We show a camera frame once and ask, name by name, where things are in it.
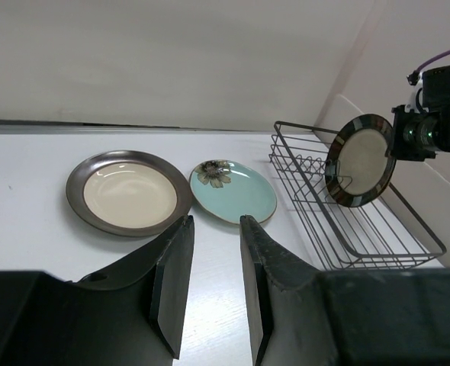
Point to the dark wire dish rack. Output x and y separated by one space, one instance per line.
386 233

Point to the striped rim cream plate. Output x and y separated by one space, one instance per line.
358 169

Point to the teal flower plate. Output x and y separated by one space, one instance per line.
228 190

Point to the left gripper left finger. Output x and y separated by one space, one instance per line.
141 298

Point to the brown rim cream plate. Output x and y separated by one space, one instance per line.
128 193

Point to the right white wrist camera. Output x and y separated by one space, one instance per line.
415 103

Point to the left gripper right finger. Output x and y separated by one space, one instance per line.
283 302

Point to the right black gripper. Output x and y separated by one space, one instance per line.
416 136

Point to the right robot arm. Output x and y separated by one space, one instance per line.
436 97

